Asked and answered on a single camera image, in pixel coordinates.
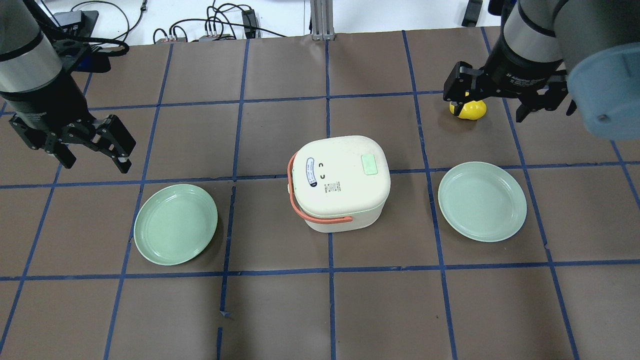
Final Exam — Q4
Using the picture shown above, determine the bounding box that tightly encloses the green plate left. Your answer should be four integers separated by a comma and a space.
133, 183, 218, 266

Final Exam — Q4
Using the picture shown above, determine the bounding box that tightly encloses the aluminium frame post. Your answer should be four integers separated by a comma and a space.
310, 0, 336, 41

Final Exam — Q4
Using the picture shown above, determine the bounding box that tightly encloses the cream rice cooker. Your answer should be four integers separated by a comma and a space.
286, 136, 391, 233

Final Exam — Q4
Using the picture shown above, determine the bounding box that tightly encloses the yellow lemon toy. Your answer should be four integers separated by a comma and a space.
449, 100, 488, 121

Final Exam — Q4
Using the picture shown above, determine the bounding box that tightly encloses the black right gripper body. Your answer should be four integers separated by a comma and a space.
470, 47, 563, 101

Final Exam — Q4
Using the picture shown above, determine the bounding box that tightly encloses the brown paper mat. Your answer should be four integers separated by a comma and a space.
1, 27, 639, 360

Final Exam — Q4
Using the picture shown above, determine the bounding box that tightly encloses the black cable bundle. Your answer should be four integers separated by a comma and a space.
152, 0, 288, 43

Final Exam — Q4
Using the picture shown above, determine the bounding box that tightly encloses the green plate right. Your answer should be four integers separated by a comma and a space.
438, 161, 528, 243

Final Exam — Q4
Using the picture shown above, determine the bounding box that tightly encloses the green plate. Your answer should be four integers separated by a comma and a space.
133, 183, 218, 266
438, 161, 528, 243

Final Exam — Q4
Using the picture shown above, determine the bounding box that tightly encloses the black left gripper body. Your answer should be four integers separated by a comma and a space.
9, 107, 99, 153

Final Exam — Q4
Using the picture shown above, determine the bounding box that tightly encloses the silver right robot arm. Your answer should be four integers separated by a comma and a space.
443, 0, 640, 141

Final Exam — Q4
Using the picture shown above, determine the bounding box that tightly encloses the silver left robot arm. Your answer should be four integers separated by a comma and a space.
0, 0, 137, 174

